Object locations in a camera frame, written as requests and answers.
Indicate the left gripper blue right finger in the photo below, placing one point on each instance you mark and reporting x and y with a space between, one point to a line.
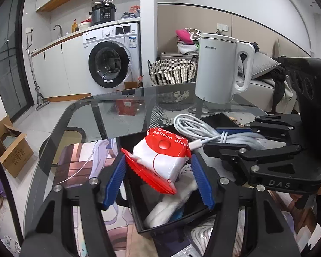
202 181

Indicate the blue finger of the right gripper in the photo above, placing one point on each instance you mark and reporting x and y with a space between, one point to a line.
232 130

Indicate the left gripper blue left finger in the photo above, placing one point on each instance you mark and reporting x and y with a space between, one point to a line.
116 175

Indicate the thin white rope bag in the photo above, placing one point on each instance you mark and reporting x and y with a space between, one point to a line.
221 234

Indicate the red white balloon glue pack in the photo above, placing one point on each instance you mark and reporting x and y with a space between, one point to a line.
157 158

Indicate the grey sofa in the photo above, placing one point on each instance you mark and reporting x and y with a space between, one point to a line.
260 92

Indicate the white electric kettle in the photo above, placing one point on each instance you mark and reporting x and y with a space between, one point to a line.
218 68

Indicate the woven wicker basket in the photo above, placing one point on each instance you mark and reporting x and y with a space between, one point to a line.
171 71

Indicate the open brown cardboard box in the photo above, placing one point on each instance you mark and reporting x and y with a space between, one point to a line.
15 151

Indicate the white front-load washing machine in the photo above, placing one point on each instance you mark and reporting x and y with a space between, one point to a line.
113 58

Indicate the black electric pressure cooker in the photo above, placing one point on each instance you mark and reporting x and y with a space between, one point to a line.
102 13

